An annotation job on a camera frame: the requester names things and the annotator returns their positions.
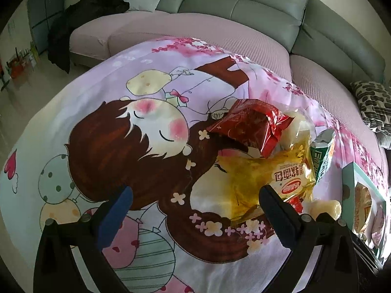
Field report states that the blue grey cabinet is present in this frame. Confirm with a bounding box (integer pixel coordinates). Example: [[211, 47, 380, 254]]
[[27, 0, 65, 55]]

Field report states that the large red snack packet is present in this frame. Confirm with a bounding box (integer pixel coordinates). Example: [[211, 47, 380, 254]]
[[206, 98, 291, 159]]

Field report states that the pale round bread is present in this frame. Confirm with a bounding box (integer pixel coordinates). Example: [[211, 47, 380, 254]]
[[306, 199, 342, 220]]

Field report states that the black clothing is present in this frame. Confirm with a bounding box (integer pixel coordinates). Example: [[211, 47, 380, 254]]
[[47, 0, 130, 74]]

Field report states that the small red candy packet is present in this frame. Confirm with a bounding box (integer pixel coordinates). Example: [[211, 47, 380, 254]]
[[285, 196, 304, 213]]

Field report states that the colourful floor clutter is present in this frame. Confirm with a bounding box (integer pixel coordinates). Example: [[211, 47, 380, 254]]
[[0, 41, 40, 92]]

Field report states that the black and cream patterned cushion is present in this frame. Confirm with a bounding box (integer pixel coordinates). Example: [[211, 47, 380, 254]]
[[350, 81, 391, 133]]

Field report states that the teal cardboard box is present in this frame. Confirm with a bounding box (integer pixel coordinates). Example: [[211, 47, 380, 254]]
[[341, 162, 388, 266]]

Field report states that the yellow soft bread packet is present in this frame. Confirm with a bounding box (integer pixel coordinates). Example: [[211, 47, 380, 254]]
[[216, 134, 316, 229]]

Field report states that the dark grey cushion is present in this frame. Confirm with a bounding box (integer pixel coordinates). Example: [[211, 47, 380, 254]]
[[376, 128, 391, 150]]

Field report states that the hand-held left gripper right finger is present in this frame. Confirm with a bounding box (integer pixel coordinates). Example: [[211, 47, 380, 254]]
[[259, 184, 359, 293]]

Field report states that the pink sofa cover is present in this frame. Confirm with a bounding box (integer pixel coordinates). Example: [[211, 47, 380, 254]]
[[70, 10, 387, 165]]

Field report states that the printed cartoon blanket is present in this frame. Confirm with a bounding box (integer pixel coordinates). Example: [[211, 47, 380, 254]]
[[0, 35, 391, 293]]

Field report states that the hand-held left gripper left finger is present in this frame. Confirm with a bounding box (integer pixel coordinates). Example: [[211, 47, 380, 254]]
[[33, 186, 135, 293]]

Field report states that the green and white snack packet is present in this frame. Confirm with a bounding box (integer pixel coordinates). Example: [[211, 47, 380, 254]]
[[309, 127, 337, 185]]

